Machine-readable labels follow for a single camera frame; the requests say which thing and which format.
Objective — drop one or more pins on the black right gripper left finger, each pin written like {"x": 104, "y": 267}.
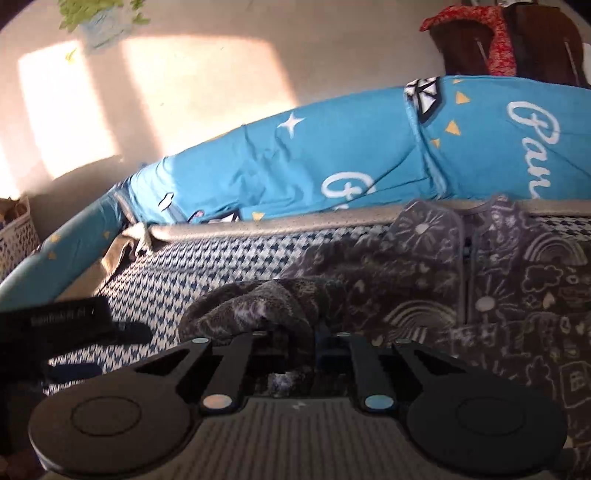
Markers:
{"x": 217, "y": 377}

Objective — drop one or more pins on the dark wooden chair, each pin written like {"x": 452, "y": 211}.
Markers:
{"x": 546, "y": 43}
{"x": 464, "y": 45}

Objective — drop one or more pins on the lavender wall sticker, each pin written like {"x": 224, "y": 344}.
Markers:
{"x": 101, "y": 22}

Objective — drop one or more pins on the red floral cloth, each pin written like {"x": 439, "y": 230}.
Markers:
{"x": 501, "y": 61}

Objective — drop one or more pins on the blue cartoon print pillow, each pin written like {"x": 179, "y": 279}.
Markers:
{"x": 440, "y": 138}

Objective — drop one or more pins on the houndstooth sofa cushion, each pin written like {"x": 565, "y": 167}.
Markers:
{"x": 159, "y": 287}

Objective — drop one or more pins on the white laundry basket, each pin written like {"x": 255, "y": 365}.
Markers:
{"x": 19, "y": 237}

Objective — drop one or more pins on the grey patterned fleece garment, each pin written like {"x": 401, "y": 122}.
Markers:
{"x": 491, "y": 286}

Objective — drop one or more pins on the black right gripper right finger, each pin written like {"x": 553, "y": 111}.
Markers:
{"x": 380, "y": 379}

